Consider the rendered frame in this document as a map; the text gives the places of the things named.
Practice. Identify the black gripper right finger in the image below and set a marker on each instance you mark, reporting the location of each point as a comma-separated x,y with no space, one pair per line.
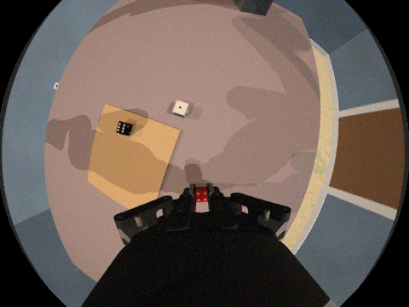
226,209

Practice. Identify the white die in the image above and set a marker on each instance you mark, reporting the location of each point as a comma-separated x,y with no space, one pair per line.
180,109

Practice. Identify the red die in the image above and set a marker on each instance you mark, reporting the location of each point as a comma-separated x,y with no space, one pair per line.
201,194

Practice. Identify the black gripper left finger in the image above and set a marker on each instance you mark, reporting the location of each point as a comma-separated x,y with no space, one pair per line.
144,216

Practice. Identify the tan square mat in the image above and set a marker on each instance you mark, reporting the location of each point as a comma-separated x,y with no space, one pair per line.
130,169

